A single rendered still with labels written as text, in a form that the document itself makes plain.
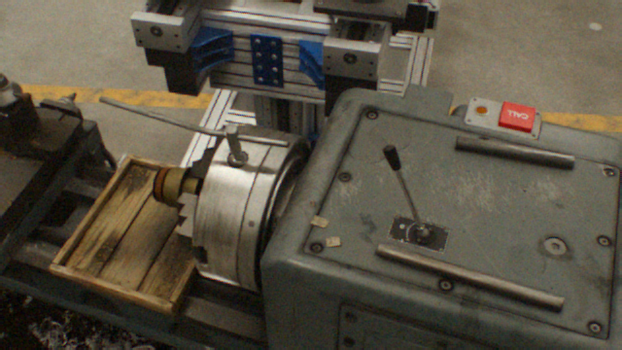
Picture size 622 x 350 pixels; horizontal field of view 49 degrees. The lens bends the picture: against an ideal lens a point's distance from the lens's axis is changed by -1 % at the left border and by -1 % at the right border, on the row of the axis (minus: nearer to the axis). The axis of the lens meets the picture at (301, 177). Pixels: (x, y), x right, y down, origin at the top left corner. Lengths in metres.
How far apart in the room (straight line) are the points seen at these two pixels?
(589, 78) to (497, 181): 2.34
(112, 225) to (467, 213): 0.85
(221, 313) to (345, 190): 0.46
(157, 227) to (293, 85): 0.59
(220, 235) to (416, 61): 1.95
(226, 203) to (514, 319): 0.51
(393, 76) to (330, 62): 1.31
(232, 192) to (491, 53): 2.46
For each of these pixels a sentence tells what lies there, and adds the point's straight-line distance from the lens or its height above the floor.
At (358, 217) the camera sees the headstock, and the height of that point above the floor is 1.26.
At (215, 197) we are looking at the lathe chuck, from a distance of 1.22.
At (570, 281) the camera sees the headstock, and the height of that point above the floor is 1.26.
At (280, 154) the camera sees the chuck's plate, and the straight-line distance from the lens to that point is 1.23.
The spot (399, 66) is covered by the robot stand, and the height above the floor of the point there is 0.21.
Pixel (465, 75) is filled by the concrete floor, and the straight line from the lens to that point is 3.36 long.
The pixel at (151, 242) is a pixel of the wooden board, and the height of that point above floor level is 0.88.
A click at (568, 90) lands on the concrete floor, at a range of 3.41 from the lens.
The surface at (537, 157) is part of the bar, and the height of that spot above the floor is 1.27.
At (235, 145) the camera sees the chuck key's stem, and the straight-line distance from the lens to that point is 1.18.
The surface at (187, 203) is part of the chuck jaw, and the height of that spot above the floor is 1.11.
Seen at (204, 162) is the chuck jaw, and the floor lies 1.14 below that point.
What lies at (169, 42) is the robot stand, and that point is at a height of 1.06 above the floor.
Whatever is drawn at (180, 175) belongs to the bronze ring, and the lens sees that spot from 1.37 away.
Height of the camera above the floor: 2.14
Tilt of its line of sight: 49 degrees down
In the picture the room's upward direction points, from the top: 1 degrees counter-clockwise
